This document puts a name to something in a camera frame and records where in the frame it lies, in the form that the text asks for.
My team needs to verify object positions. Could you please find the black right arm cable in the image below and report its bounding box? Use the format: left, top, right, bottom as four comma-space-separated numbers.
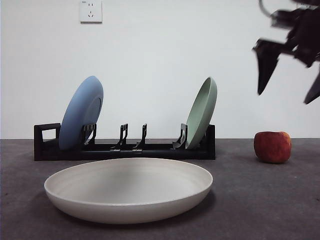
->
258, 0, 273, 17

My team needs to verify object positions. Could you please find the cream yellow plate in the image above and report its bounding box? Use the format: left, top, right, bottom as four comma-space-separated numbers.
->
44, 157, 214, 225

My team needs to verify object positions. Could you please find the black plate rack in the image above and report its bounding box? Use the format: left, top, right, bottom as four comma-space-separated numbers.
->
33, 122, 216, 161

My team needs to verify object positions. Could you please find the green plate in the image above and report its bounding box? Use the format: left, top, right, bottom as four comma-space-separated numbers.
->
185, 76, 218, 150

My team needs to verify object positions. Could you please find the blue plate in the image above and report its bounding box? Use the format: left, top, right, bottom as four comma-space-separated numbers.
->
59, 75, 104, 151

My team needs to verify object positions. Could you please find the white wall socket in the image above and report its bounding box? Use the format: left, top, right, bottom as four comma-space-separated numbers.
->
79, 0, 103, 25

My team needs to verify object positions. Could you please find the red apple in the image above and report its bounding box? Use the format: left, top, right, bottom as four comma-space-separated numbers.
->
253, 131, 292, 165

